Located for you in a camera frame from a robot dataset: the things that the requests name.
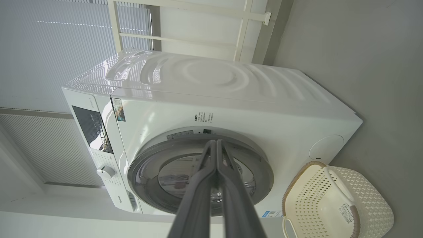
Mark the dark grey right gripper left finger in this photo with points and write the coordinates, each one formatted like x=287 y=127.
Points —
x=198 y=198

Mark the white metal rack frame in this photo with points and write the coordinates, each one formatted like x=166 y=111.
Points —
x=244 y=19

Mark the white front-load washing machine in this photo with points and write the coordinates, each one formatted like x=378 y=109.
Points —
x=205 y=99

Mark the round glass washing machine door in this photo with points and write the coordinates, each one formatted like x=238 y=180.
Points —
x=148 y=172

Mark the cream perforated laundry basket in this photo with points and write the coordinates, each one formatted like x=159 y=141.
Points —
x=317 y=198

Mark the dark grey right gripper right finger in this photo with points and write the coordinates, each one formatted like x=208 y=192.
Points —
x=236 y=205

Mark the white washing machine dial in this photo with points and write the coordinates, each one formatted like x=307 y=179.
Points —
x=105 y=172

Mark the white pleated window blind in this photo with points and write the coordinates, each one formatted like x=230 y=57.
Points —
x=53 y=53
x=49 y=148

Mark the blue energy label sticker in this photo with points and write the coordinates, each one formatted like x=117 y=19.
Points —
x=271 y=214

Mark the printed food package label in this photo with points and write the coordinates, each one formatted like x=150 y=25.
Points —
x=345 y=213

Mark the round white filter cover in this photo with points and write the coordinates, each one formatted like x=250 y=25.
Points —
x=326 y=148

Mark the black glossy control display panel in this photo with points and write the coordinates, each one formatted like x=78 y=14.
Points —
x=91 y=127

